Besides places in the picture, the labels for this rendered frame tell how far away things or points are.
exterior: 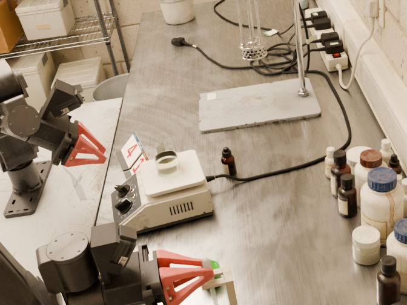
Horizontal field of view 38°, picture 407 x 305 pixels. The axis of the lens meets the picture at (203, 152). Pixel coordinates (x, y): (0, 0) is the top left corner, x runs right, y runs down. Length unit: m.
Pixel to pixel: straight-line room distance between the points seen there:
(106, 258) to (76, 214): 0.50
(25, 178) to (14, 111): 0.33
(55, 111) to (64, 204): 0.27
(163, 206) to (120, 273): 0.33
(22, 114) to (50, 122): 0.09
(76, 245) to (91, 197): 0.52
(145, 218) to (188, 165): 0.14
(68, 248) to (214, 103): 0.83
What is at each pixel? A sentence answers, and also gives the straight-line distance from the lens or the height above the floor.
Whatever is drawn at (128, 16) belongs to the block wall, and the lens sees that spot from 3.58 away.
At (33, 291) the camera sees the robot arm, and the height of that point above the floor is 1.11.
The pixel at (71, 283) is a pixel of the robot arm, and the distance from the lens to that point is 0.81.
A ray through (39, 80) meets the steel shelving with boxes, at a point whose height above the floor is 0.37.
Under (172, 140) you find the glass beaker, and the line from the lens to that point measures 1.15.
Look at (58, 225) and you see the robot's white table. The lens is 1.27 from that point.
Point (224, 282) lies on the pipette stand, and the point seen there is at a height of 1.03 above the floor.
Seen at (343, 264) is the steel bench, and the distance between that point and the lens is 1.04.
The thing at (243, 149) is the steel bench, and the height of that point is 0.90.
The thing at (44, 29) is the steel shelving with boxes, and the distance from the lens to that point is 3.36.
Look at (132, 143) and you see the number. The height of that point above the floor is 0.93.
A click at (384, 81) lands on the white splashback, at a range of 1.35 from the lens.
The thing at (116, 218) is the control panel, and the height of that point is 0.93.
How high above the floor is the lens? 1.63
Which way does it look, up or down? 33 degrees down
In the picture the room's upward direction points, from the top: 11 degrees counter-clockwise
